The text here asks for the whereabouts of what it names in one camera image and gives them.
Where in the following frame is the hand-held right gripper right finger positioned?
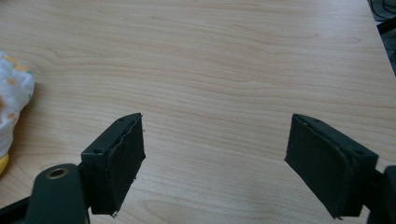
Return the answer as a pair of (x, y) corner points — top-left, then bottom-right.
(284, 113), (379, 219)

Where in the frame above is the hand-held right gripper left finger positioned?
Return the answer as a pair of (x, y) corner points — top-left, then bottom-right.
(80, 112), (147, 217)

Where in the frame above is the white patterned cloth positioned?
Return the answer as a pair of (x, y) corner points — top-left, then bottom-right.
(0, 51), (35, 175)

